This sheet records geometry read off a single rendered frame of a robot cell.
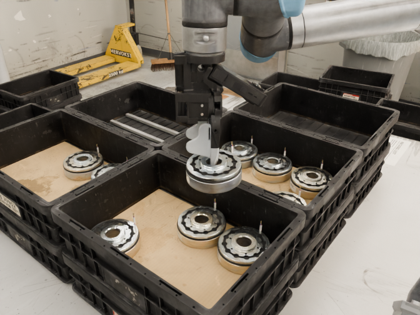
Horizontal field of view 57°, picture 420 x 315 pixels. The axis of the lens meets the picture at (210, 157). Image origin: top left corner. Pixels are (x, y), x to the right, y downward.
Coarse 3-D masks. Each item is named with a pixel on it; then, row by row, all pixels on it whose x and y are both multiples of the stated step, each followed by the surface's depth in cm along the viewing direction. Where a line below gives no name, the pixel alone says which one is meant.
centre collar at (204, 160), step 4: (204, 156) 73; (220, 156) 73; (204, 160) 72; (208, 160) 73; (220, 160) 73; (224, 160) 72; (204, 164) 71; (208, 164) 71; (220, 164) 71; (224, 164) 71; (204, 168) 71; (208, 168) 70; (212, 168) 70; (216, 168) 70; (220, 168) 70
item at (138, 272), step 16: (144, 160) 90; (176, 160) 90; (112, 176) 84; (80, 192) 79; (256, 192) 79; (288, 208) 75; (64, 224) 72; (80, 224) 70; (80, 240) 70; (96, 240) 67; (288, 240) 68; (112, 256) 64; (128, 256) 64; (272, 256) 65; (128, 272) 63; (144, 272) 61; (256, 272) 61; (160, 288) 58; (176, 288) 58; (240, 288) 58; (176, 304) 57; (192, 304) 56; (224, 304) 56
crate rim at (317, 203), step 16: (224, 112) 112; (240, 112) 112; (288, 128) 104; (336, 144) 96; (352, 160) 90; (336, 176) 84; (272, 192) 79; (320, 192) 79; (304, 208) 75; (320, 208) 78
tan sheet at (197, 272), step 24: (120, 216) 88; (144, 216) 88; (168, 216) 88; (144, 240) 81; (168, 240) 81; (144, 264) 76; (168, 264) 76; (192, 264) 76; (216, 264) 76; (192, 288) 71; (216, 288) 71
